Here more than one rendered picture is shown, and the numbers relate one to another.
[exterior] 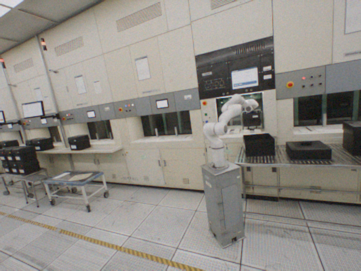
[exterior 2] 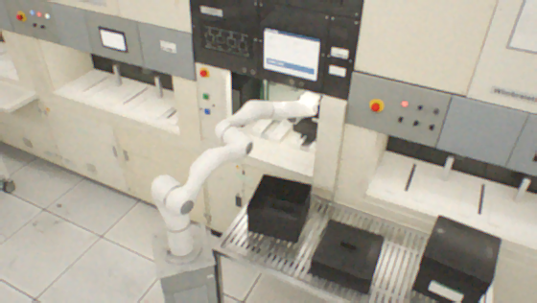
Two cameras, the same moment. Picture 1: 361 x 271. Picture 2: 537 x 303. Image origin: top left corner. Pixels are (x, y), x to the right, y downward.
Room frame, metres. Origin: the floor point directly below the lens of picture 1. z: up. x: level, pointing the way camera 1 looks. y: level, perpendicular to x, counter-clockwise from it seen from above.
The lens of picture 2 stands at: (0.17, -0.76, 2.46)
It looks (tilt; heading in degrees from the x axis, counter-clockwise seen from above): 37 degrees down; 0
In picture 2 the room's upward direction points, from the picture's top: 2 degrees clockwise
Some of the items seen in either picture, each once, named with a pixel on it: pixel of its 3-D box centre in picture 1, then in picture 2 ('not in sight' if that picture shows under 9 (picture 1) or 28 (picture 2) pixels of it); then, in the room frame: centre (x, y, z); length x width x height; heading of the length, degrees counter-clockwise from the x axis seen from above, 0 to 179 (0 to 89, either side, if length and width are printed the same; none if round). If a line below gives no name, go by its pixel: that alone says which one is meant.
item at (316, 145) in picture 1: (306, 148); (347, 251); (1.51, -1.14, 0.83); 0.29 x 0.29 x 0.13; 67
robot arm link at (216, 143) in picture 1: (213, 135); (171, 200); (1.58, -0.30, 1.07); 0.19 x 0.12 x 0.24; 46
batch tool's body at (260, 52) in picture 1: (239, 123); (294, 111); (2.52, -0.90, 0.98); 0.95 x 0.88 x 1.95; 155
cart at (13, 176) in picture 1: (26, 180); not in sight; (3.46, 3.36, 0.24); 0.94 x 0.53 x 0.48; 64
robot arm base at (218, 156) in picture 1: (218, 156); (179, 236); (1.55, -0.33, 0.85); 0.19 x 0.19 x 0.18
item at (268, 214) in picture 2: (257, 144); (279, 207); (1.77, -0.81, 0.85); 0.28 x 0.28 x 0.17; 73
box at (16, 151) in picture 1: (24, 153); not in sight; (3.32, 3.08, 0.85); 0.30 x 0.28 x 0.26; 64
